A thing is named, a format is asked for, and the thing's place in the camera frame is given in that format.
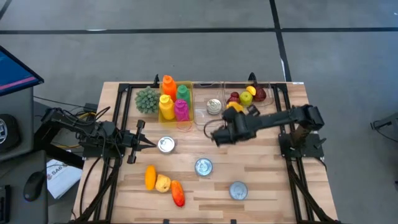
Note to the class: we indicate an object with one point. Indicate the black computer mouse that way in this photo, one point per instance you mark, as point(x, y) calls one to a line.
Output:
point(33, 186)

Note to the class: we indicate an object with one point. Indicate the black table clamp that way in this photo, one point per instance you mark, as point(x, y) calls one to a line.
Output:
point(156, 80)
point(252, 77)

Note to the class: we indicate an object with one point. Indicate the orange plastic bottle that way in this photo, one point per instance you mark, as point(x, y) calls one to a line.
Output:
point(169, 88)

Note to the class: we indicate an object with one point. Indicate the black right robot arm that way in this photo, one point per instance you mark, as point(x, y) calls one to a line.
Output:
point(280, 118)

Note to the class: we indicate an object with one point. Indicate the yellow toy starfruit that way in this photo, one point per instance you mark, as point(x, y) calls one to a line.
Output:
point(235, 106)

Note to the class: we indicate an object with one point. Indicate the yellow toy pear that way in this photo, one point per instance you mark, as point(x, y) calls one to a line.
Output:
point(162, 183)

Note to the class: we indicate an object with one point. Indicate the green broccoli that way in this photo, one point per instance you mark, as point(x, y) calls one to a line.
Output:
point(147, 100)

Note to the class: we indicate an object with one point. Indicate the green plastic bottle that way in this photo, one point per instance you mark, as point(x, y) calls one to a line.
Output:
point(183, 95)

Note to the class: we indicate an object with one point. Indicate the small red round fruit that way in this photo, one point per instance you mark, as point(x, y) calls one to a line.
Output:
point(234, 94)

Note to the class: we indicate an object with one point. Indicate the black power brick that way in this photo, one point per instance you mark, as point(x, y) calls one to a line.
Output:
point(90, 106)

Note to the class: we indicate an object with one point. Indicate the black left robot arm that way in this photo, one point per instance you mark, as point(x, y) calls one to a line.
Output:
point(81, 130)

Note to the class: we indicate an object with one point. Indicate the tin can blue label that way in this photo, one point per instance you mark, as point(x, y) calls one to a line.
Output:
point(203, 167)

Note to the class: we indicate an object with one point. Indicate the black cap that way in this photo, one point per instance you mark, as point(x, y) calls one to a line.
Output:
point(9, 133)

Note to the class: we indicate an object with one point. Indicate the yellow toy banana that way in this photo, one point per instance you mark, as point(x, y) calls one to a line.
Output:
point(251, 90)

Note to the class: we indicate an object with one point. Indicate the tin can colourful label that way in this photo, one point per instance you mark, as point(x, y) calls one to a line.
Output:
point(214, 106)

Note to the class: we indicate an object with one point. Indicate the white printed paper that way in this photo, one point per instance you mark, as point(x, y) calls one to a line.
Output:
point(62, 180)

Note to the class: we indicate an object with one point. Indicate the grey operator desk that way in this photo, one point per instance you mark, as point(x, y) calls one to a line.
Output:
point(18, 105)

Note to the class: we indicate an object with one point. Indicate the pink plastic bottle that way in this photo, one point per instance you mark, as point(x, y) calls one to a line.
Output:
point(182, 110)

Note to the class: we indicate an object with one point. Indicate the narrow clear plastic bin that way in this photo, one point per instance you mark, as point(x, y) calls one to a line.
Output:
point(202, 121)

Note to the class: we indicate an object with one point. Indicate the blue screen monitor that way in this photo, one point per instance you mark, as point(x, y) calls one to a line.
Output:
point(15, 74)

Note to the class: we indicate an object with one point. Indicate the yellow translucent plastic bin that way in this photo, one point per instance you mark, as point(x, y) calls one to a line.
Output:
point(161, 123)

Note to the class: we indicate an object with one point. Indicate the tin can olive label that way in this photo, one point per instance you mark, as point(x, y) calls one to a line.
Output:
point(166, 145)

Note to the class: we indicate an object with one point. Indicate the yellow plastic bottle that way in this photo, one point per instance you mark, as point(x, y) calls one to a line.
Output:
point(167, 107)

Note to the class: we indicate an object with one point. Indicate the black keyboard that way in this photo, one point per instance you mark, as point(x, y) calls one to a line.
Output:
point(4, 199)

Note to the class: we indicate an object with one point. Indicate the dark red lumpy fruit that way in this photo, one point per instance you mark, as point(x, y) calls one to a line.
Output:
point(232, 100)

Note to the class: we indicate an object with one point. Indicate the red-orange oblong toy fruit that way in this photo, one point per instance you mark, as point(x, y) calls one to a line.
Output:
point(178, 193)

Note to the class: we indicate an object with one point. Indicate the wide clear plastic bin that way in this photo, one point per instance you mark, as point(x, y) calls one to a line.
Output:
point(267, 104)

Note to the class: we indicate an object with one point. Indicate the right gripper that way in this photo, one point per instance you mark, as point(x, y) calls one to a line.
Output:
point(236, 129)

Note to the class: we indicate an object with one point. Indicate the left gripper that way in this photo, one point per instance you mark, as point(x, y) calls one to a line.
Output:
point(132, 140)

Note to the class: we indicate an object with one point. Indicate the green toy apple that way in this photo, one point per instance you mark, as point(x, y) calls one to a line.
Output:
point(246, 98)

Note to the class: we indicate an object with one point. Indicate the tin can red label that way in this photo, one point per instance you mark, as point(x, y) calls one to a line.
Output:
point(238, 190)

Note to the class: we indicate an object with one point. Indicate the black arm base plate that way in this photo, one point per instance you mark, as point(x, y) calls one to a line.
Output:
point(99, 153)
point(308, 151)

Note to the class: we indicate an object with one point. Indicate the orange toy mango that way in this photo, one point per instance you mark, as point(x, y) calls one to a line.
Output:
point(150, 177)

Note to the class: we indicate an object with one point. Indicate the dark red fig-shaped fruit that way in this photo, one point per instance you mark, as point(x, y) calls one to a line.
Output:
point(260, 94)

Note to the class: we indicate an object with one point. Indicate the black aluminium table frame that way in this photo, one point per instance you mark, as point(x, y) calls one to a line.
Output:
point(123, 86)

